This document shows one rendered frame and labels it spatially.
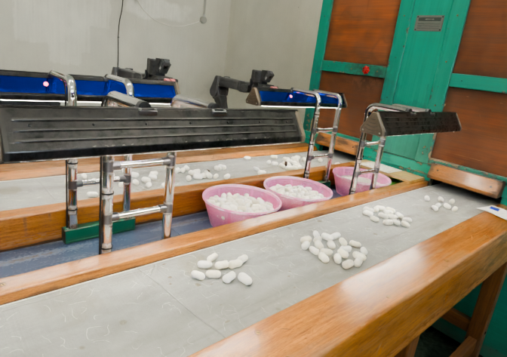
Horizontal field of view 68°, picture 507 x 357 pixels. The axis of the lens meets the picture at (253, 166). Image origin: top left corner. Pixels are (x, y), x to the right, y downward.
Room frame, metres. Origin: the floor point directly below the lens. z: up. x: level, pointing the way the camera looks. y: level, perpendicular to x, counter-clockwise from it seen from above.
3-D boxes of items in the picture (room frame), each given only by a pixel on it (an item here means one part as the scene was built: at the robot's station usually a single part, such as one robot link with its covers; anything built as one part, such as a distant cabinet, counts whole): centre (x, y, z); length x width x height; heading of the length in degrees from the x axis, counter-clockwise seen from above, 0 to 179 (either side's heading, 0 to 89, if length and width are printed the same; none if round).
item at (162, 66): (1.55, 0.41, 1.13); 0.07 x 0.06 x 0.11; 135
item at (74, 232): (1.05, 0.47, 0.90); 0.20 x 0.19 x 0.45; 133
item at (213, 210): (1.19, 0.02, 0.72); 0.27 x 0.27 x 0.10
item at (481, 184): (1.62, -0.93, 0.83); 0.30 x 0.06 x 0.07; 43
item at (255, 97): (1.77, -0.18, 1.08); 0.62 x 0.08 x 0.07; 133
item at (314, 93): (1.71, -0.24, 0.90); 0.20 x 0.19 x 0.45; 133
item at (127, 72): (1.74, 0.60, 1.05); 0.30 x 0.09 x 0.12; 45
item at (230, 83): (2.16, 0.17, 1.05); 0.30 x 0.09 x 0.12; 45
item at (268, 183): (1.38, -0.18, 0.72); 0.27 x 0.27 x 0.10
